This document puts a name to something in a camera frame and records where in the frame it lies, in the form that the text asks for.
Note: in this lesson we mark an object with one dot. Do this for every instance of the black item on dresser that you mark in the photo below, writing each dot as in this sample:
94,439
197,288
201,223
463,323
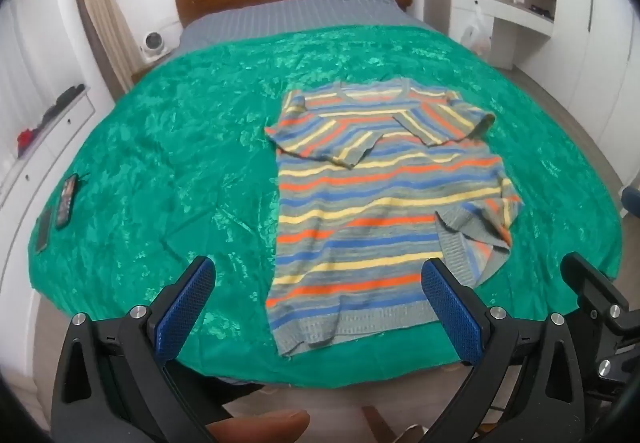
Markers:
70,94

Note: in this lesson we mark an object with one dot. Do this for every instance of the black phone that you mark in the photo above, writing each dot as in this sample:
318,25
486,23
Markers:
66,200

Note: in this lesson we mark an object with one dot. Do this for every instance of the green patterned blanket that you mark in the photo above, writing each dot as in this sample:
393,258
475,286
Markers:
150,173

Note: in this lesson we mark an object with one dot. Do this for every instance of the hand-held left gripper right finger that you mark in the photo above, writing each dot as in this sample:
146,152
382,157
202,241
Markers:
450,308

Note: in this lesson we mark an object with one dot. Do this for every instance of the white wardrobe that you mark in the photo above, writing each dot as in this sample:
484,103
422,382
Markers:
590,53

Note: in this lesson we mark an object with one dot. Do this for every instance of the beige curtain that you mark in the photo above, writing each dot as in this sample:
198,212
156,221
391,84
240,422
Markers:
102,8

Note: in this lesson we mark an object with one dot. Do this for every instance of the striped knit sweater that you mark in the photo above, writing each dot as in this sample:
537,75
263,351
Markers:
370,223

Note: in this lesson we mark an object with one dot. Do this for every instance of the dark phone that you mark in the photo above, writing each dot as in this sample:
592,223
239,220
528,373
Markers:
44,229

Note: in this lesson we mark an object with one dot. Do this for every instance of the person's left hand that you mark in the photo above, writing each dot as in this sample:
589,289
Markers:
260,425

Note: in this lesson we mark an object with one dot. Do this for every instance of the white dresser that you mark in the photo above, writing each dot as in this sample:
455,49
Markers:
30,173

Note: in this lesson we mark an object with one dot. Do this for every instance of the white plastic bag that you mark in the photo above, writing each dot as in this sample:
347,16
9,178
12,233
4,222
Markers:
475,35

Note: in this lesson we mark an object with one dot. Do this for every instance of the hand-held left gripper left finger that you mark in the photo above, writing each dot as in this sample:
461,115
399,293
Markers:
185,303

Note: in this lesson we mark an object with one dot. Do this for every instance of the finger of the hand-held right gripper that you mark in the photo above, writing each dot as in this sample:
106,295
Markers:
592,285

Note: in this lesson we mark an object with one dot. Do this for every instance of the white desk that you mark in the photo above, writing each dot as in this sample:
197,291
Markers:
505,10

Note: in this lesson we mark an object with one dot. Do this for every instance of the blue chair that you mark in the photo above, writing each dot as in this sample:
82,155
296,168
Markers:
631,205

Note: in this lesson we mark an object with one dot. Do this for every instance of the small red object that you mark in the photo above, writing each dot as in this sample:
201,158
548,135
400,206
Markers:
25,138

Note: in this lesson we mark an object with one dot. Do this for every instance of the grey striped bed sheet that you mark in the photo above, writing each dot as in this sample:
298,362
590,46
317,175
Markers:
300,13

